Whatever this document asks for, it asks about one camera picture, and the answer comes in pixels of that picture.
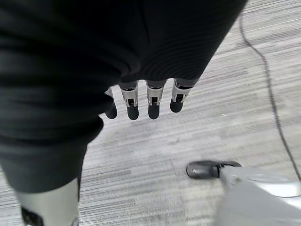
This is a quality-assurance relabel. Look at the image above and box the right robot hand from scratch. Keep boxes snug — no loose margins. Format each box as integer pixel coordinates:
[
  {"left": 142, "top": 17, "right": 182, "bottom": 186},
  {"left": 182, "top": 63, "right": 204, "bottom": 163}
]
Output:
[{"left": 0, "top": 0, "right": 247, "bottom": 226}]

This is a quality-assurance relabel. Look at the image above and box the black cable on floor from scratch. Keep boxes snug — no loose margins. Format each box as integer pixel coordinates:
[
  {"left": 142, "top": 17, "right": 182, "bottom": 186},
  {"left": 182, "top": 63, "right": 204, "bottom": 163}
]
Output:
[{"left": 239, "top": 14, "right": 301, "bottom": 181}]

